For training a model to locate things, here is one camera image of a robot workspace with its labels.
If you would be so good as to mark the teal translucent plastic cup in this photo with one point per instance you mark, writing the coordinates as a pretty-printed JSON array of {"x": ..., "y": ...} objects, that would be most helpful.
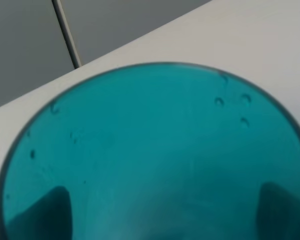
[{"x": 155, "y": 151}]

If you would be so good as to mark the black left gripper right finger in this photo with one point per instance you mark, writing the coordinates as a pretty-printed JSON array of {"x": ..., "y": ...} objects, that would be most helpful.
[{"x": 277, "y": 213}]

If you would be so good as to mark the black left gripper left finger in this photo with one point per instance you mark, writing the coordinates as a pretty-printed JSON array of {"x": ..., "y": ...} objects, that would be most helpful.
[{"x": 49, "y": 218}]

